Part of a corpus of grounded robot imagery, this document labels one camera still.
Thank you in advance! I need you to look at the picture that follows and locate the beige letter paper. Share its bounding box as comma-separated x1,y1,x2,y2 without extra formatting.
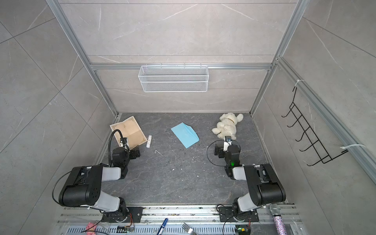
110,116,147,150

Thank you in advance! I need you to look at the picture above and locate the light blue envelope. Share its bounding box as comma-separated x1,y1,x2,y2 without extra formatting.
171,122,199,148

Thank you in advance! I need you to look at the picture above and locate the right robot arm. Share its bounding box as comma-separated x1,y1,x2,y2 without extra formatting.
206,137,286,223

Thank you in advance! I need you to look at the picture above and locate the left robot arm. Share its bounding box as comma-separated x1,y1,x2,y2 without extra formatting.
52,129,140,223

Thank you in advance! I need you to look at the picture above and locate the white plush teddy bear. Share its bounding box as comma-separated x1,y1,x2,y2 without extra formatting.
211,113,244,140

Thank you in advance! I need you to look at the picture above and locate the glitter pink microphone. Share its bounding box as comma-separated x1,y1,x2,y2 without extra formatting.
269,204,288,235

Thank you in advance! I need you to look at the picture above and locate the blue marker pen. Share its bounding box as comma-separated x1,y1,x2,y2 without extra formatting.
157,218,168,235

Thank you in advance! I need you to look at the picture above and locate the silver fork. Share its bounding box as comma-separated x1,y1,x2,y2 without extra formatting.
182,223,198,235

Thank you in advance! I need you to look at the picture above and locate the pink small object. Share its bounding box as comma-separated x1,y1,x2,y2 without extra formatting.
84,223,97,235

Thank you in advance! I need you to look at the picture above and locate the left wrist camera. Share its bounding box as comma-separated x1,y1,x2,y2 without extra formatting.
119,137,128,148

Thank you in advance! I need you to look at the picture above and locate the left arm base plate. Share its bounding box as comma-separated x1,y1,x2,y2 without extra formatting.
101,207,144,223

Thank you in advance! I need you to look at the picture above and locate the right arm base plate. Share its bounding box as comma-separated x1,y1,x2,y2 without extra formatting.
216,205,259,223

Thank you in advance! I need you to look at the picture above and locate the white wire mesh basket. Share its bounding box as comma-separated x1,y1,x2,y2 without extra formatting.
138,65,209,93

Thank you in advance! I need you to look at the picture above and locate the black wire hook rack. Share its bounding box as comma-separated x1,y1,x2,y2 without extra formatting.
281,87,349,166

